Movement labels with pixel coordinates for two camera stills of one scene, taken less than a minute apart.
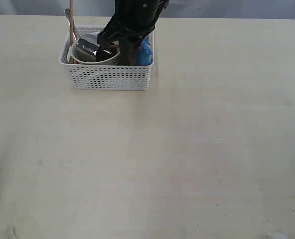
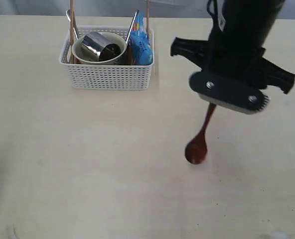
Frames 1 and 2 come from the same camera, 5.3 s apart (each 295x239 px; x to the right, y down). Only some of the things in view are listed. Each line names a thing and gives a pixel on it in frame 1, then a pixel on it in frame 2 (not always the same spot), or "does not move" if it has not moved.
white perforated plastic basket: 103,76 does not move
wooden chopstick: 72,31 does not move
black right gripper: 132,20 → 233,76
